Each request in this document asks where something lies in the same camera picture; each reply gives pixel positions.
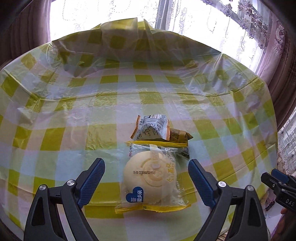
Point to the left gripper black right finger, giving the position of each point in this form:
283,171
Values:
248,222

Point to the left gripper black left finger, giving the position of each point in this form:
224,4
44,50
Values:
43,221

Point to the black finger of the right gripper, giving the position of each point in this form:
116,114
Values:
270,181
283,178

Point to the round cheese bun yellow wrapper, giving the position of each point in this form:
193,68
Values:
154,178

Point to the white orange snack packet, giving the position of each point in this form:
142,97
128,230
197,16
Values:
151,127

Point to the olive brown snack packet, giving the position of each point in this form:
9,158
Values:
179,136

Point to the green checkered plastic tablecloth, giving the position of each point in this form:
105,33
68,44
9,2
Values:
69,101

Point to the mauve curtain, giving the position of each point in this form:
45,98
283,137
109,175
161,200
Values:
25,25

